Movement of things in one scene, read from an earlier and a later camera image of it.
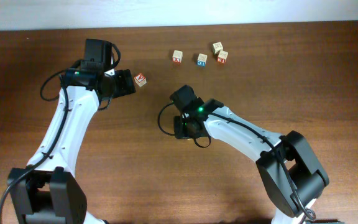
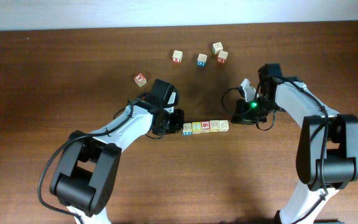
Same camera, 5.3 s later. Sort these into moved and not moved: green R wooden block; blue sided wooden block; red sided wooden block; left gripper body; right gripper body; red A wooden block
Moved: right gripper body; left gripper body
Not moved: red sided wooden block; green R wooden block; blue sided wooden block; red A wooden block
